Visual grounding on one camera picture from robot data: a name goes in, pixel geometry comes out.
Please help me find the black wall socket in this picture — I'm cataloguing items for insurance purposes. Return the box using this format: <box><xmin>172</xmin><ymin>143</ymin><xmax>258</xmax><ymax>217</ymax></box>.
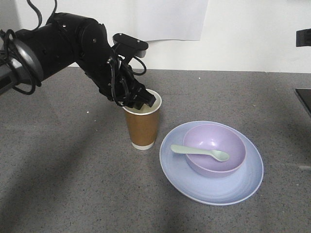
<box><xmin>296</xmin><ymin>29</ymin><xmax>311</xmax><ymax>47</ymax></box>

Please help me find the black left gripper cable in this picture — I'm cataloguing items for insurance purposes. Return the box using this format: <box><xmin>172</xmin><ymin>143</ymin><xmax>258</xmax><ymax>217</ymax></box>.
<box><xmin>106</xmin><ymin>54</ymin><xmax>148</xmax><ymax>107</ymax></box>

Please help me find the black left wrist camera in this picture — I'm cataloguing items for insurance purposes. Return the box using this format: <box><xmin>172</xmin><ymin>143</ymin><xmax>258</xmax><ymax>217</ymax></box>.
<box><xmin>113</xmin><ymin>33</ymin><xmax>149</xmax><ymax>58</ymax></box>

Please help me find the light blue plate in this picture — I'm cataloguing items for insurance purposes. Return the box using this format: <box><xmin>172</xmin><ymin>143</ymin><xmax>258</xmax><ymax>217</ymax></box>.
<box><xmin>159</xmin><ymin>121</ymin><xmax>264</xmax><ymax>206</ymax></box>

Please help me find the brown paper cup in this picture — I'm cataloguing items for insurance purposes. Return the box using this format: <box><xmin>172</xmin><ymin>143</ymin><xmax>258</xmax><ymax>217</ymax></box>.
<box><xmin>123</xmin><ymin>89</ymin><xmax>162</xmax><ymax>150</ymax></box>

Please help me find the black flat device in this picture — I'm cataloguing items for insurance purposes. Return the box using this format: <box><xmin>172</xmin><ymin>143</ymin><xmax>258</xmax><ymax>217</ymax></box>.
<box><xmin>295</xmin><ymin>88</ymin><xmax>311</xmax><ymax>114</ymax></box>

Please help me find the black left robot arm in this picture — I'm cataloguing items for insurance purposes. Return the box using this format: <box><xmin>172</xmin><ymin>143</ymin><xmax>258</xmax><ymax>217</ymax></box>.
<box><xmin>0</xmin><ymin>13</ymin><xmax>156</xmax><ymax>109</ymax></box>

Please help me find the mint green plastic spoon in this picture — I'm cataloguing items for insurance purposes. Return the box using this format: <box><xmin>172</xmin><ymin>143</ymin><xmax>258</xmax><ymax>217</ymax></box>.
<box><xmin>171</xmin><ymin>144</ymin><xmax>230</xmax><ymax>162</ymax></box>

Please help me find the lilac plastic bowl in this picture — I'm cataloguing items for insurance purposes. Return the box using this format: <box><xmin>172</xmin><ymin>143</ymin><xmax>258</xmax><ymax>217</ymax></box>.
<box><xmin>183</xmin><ymin>123</ymin><xmax>246</xmax><ymax>178</ymax></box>

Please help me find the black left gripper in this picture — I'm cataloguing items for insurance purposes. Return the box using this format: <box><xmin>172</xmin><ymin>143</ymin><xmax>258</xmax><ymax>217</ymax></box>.
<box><xmin>82</xmin><ymin>46</ymin><xmax>156</xmax><ymax>111</ymax></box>

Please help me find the white paper sheet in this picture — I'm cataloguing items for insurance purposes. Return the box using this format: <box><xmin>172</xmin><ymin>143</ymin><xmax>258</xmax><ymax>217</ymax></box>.
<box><xmin>106</xmin><ymin>0</ymin><xmax>209</xmax><ymax>42</ymax></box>

